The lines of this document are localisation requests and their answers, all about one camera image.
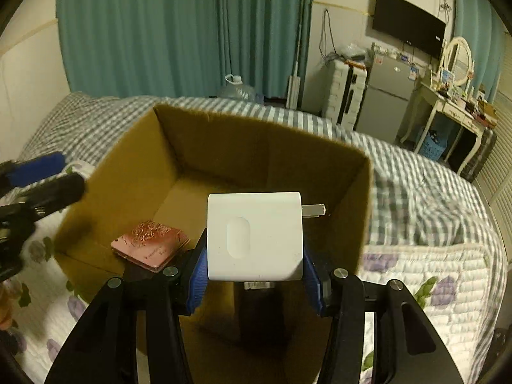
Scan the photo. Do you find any pink patterned card box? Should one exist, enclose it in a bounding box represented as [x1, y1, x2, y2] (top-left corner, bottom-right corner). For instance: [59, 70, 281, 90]
[110, 220, 189, 273]

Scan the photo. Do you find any white square power adapter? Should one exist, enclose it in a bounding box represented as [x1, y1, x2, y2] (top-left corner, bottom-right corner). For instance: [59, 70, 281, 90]
[206, 192, 326, 283]

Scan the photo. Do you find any left hand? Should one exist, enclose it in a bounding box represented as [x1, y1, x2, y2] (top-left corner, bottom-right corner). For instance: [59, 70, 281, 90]
[0, 284, 13, 330]

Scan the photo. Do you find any floral white quilt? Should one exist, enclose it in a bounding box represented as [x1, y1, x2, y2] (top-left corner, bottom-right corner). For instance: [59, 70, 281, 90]
[0, 159, 509, 384]

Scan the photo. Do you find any teal window curtain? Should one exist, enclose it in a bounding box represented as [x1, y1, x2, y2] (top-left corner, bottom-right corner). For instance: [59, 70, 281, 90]
[56, 0, 309, 97]

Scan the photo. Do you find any white louvered wardrobe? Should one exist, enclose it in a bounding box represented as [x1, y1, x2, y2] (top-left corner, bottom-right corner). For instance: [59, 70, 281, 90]
[471, 39, 512, 225]

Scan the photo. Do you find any dark suitcase by table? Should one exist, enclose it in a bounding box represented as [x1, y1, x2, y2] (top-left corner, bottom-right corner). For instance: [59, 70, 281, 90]
[462, 128, 497, 183]

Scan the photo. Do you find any clear water jug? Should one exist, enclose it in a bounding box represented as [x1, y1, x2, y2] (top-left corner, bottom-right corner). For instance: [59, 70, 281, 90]
[218, 74, 256, 101]

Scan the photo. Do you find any blue laundry basket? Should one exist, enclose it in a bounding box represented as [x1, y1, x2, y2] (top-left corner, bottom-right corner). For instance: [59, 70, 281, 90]
[418, 129, 447, 161]

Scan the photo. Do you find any white suitcase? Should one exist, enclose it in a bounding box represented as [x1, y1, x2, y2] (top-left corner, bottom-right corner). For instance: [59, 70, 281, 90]
[322, 60, 367, 130]

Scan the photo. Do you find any white dressing table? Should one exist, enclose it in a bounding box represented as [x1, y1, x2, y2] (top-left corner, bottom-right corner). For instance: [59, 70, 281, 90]
[399, 79, 499, 177]

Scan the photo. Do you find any silver mini fridge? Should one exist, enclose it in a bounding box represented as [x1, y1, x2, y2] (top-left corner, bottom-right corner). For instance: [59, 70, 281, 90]
[355, 53, 417, 144]

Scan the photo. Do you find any oval vanity mirror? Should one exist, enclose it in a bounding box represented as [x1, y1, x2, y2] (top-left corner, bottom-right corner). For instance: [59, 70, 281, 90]
[440, 36, 474, 87]

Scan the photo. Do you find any teal right curtain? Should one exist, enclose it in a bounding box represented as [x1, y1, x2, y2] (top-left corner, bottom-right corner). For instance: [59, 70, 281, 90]
[454, 0, 505, 102]

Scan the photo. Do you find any black wall television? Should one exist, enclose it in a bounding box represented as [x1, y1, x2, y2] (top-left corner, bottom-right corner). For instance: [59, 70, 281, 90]
[372, 0, 446, 59]

